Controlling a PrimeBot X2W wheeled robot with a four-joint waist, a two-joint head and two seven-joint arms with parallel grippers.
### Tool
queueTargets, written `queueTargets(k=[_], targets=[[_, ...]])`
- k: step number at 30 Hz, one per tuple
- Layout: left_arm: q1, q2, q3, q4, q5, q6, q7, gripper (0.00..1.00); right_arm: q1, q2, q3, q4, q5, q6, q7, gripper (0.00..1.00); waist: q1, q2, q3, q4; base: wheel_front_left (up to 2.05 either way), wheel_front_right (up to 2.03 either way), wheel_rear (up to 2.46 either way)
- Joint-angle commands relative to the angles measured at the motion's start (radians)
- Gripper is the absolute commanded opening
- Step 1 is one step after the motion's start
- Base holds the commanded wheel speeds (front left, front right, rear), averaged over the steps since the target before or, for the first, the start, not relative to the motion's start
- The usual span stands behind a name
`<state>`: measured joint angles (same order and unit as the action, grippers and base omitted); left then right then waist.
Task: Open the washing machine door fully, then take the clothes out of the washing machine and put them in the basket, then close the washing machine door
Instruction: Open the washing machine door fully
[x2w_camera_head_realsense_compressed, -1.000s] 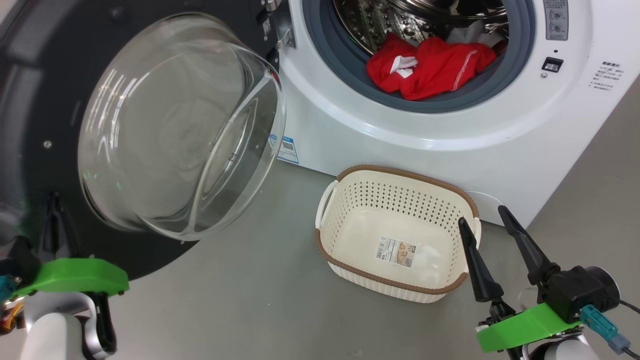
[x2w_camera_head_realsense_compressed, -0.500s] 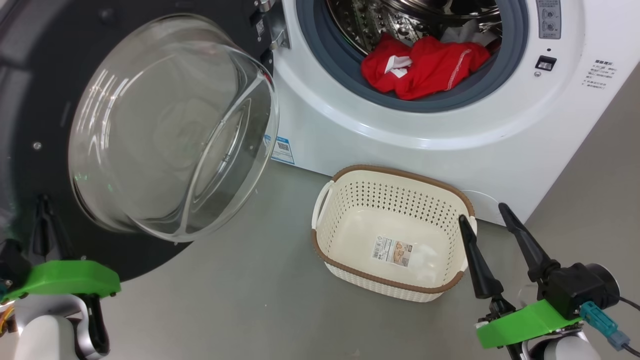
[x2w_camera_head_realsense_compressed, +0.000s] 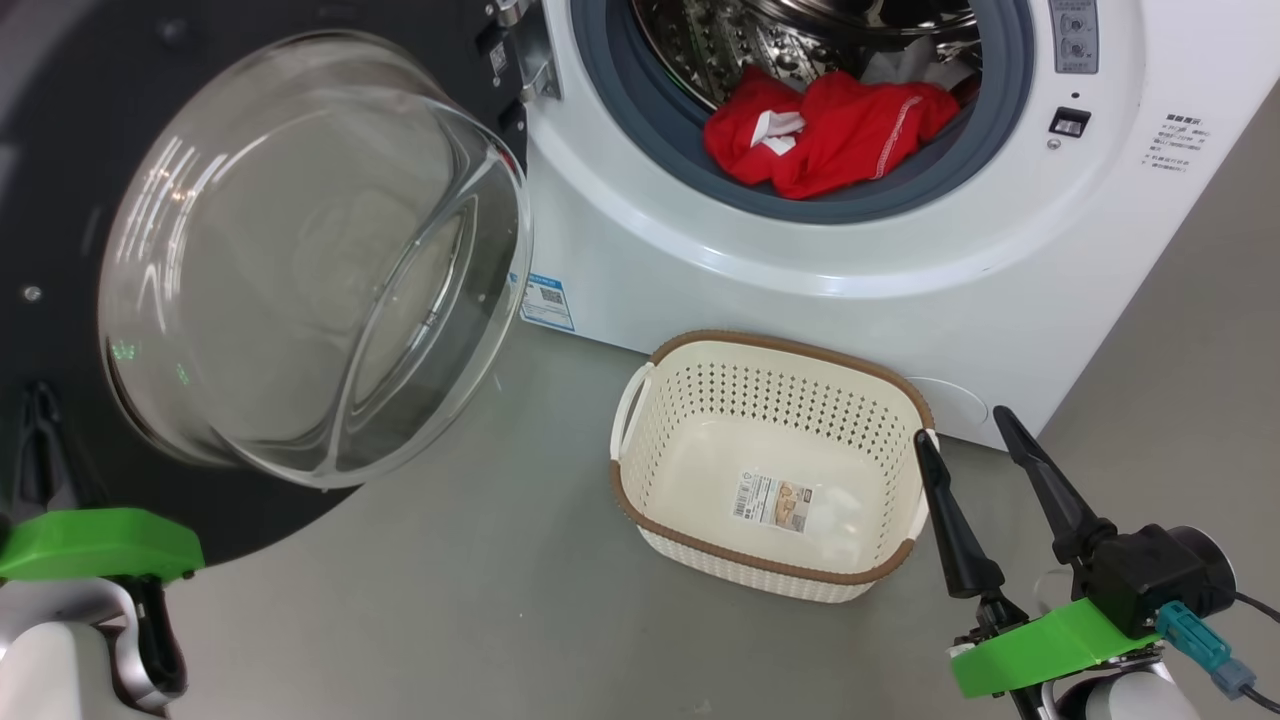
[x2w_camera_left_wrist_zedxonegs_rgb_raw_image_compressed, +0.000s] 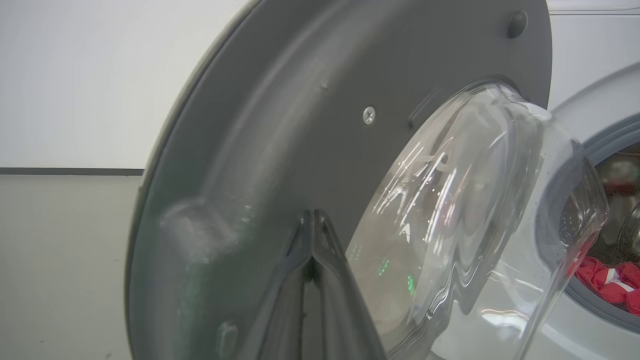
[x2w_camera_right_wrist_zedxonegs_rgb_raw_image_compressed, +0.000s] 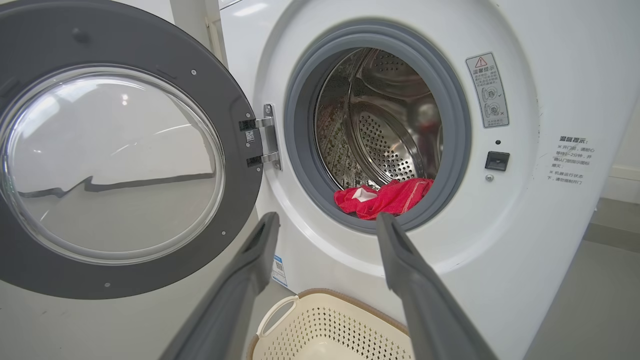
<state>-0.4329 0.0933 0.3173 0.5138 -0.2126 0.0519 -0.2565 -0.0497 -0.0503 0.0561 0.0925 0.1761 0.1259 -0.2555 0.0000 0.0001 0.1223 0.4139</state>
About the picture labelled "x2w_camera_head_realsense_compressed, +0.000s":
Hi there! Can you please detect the black round glass washer door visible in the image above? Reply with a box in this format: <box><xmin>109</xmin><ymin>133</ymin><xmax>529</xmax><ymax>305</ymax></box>
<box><xmin>0</xmin><ymin>0</ymin><xmax>537</xmax><ymax>568</ymax></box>

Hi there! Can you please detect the blue energy label sticker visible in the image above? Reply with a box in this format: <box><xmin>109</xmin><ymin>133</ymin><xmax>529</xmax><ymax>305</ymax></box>
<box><xmin>519</xmin><ymin>271</ymin><xmax>577</xmax><ymax>334</ymax></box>

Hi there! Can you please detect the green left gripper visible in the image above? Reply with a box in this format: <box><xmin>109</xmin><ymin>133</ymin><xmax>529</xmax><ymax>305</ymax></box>
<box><xmin>0</xmin><ymin>383</ymin><xmax>205</xmax><ymax>584</ymax></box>

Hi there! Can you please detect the red garment with white stitching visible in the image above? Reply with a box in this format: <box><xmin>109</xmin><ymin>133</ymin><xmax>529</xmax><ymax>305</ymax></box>
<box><xmin>768</xmin><ymin>70</ymin><xmax>963</xmax><ymax>201</ymax></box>

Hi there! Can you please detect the metal bracket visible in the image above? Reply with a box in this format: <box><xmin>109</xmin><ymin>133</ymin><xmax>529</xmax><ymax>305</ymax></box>
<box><xmin>484</xmin><ymin>0</ymin><xmax>562</xmax><ymax>104</ymax></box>

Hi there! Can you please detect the cream perforated basket brown rim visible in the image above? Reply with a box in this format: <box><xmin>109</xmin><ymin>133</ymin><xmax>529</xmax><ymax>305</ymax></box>
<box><xmin>609</xmin><ymin>329</ymin><xmax>940</xmax><ymax>605</ymax></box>

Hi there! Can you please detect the product label sticker with barcode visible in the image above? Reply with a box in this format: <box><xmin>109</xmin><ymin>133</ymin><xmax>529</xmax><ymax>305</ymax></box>
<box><xmin>731</xmin><ymin>471</ymin><xmax>814</xmax><ymax>534</ymax></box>

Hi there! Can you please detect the white front-load washing machine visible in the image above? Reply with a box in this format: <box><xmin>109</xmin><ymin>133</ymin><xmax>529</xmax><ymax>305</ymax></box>
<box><xmin>505</xmin><ymin>0</ymin><xmax>1280</xmax><ymax>453</ymax></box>

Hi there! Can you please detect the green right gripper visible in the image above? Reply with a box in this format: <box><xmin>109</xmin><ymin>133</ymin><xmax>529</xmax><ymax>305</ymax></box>
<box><xmin>913</xmin><ymin>405</ymin><xmax>1167</xmax><ymax>700</ymax></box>

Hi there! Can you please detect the steel washing machine drum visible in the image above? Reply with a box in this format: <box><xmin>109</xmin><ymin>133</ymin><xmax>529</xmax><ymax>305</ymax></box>
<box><xmin>631</xmin><ymin>0</ymin><xmax>984</xmax><ymax>113</ymax></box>

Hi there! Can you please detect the teal right camera connector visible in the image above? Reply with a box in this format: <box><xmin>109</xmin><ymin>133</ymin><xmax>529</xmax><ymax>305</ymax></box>
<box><xmin>1157</xmin><ymin>600</ymin><xmax>1258</xmax><ymax>700</ymax></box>

